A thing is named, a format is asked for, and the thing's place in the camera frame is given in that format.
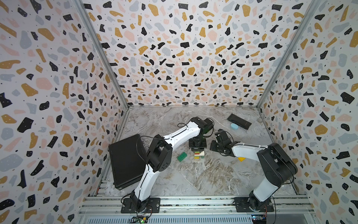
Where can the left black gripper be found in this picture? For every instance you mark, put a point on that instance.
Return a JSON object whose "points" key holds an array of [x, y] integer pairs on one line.
{"points": [[192, 144]]}

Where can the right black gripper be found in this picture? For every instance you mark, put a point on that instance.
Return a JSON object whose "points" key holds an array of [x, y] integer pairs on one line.
{"points": [[211, 145]]}

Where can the white long lego brick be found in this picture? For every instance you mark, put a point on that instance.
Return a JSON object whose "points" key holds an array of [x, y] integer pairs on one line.
{"points": [[201, 154]]}

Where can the black small lego brick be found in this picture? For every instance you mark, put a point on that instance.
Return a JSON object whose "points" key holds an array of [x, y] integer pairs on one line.
{"points": [[197, 149]]}

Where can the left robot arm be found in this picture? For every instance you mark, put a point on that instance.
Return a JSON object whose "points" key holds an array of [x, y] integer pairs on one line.
{"points": [[159, 155]]}

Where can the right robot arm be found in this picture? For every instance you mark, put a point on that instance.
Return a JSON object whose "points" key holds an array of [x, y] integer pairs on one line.
{"points": [[277, 167]]}

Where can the dark green long lego brick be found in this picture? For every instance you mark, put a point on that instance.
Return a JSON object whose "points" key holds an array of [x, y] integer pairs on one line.
{"points": [[182, 157]]}

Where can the light blue round object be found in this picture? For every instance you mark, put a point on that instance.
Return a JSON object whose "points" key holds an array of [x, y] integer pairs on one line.
{"points": [[234, 126]]}

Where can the black flat pouch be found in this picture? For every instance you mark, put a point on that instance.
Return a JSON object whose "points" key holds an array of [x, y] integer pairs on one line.
{"points": [[239, 121]]}

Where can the black case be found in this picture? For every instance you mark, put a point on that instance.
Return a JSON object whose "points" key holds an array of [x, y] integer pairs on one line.
{"points": [[127, 161]]}

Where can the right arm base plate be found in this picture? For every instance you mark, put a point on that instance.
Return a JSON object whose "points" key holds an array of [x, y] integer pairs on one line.
{"points": [[250, 204]]}

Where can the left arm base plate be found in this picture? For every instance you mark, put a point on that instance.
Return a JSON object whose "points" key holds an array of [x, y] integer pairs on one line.
{"points": [[150, 205]]}

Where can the aluminium front rail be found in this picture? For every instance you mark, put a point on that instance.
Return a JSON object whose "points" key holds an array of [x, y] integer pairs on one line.
{"points": [[197, 210]]}

